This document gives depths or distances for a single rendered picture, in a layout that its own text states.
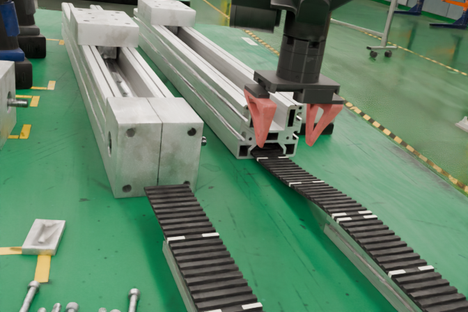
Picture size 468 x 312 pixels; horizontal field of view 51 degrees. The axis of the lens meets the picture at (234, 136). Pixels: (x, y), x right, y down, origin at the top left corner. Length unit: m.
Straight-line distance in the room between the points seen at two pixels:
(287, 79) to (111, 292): 0.34
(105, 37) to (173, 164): 0.42
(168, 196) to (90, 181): 0.13
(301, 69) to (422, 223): 0.25
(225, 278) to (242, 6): 0.34
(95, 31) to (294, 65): 0.43
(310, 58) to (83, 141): 0.34
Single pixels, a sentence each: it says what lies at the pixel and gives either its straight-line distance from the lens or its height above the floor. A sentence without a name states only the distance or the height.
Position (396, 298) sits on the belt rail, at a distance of 0.50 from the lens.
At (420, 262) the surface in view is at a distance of 0.52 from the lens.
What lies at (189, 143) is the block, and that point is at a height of 0.85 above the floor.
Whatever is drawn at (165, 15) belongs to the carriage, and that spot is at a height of 0.89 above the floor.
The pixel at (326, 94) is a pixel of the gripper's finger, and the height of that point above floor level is 0.91.
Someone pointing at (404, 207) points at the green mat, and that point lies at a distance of 0.70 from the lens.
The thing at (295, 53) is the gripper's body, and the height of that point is 0.95.
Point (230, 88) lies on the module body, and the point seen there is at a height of 0.86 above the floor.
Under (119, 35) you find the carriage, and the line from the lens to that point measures 0.95.
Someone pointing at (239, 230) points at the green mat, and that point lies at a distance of 0.56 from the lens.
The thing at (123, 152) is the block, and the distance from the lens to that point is 0.57.
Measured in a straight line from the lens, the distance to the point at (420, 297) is 0.48.
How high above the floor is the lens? 1.08
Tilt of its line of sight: 22 degrees down
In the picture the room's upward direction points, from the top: 8 degrees clockwise
